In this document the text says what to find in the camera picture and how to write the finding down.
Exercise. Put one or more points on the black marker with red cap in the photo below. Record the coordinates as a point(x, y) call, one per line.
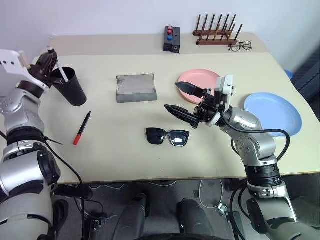
point(83, 126)

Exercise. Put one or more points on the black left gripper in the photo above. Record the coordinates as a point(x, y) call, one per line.
point(40, 68)

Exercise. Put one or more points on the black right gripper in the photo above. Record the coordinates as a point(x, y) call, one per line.
point(208, 107)

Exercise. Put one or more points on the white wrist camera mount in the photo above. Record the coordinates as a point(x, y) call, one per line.
point(12, 65)
point(226, 87)

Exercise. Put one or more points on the plain black block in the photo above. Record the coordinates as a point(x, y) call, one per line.
point(176, 40)

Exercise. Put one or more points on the blue plastic bin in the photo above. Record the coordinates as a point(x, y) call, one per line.
point(289, 74)

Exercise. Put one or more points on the black block with coloured knobs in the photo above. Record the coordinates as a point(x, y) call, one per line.
point(168, 45)

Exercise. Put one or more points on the wooden peg rack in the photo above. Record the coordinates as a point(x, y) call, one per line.
point(215, 40)

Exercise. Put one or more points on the dark rounded shape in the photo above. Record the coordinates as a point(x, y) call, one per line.
point(193, 217)
point(135, 215)

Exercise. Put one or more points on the blue plate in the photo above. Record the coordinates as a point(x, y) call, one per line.
point(272, 110)

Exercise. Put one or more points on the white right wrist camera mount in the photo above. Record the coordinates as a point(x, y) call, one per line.
point(226, 87)

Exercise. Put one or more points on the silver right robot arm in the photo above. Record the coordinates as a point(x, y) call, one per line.
point(252, 145)

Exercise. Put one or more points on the white marker with black cap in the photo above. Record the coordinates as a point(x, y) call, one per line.
point(60, 70)

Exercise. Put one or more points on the brown frame clear eyeglasses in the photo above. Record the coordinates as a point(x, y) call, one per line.
point(240, 46)

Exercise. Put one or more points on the black plastic cup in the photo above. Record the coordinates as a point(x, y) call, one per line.
point(73, 90)

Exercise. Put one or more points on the black sunglasses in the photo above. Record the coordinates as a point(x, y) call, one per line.
point(157, 136)

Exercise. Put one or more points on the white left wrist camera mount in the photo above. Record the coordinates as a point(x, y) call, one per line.
point(12, 65)

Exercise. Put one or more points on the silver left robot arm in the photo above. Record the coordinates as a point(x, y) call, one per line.
point(20, 112)

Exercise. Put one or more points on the pink plate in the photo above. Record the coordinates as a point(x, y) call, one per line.
point(197, 77)

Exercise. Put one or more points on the grey metal holder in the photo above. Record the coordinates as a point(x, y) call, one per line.
point(136, 86)

